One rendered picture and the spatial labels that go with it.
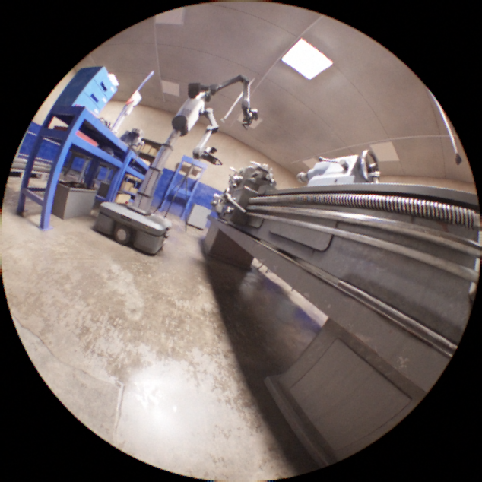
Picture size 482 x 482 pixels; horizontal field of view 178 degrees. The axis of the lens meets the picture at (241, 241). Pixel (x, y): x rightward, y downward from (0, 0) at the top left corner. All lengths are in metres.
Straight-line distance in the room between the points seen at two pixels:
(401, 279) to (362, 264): 0.14
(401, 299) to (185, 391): 0.64
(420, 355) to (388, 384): 0.17
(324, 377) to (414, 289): 0.34
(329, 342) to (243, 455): 0.41
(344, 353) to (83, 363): 0.71
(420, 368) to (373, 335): 0.12
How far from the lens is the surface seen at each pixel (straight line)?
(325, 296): 0.36
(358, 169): 0.99
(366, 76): 3.16
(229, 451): 0.53
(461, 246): 0.43
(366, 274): 0.51
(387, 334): 0.31
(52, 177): 1.31
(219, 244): 1.93
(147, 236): 1.27
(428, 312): 0.48
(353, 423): 0.54
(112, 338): 0.62
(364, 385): 0.48
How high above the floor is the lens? 0.49
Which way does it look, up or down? 5 degrees down
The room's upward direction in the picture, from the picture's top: 23 degrees clockwise
